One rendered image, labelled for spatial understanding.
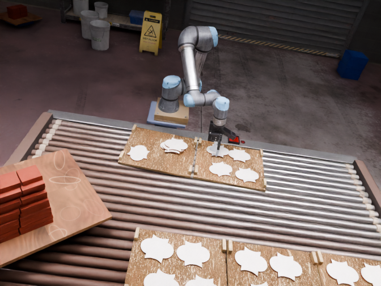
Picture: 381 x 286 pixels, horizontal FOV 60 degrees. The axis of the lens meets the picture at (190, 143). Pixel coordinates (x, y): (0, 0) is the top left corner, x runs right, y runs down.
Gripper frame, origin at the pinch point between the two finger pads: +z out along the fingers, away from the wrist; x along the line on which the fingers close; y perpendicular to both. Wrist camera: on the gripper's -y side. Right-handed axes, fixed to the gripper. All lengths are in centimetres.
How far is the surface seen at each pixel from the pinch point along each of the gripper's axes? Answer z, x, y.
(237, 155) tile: 1.4, 0.4, -12.5
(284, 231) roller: 6, 50, -36
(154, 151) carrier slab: -1.2, 11.0, 37.1
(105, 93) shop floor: 86, -191, 136
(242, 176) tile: 1.5, 19.0, -15.3
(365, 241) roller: 9, 47, -78
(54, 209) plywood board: -14, 72, 68
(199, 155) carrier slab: 0.6, 6.3, 10.8
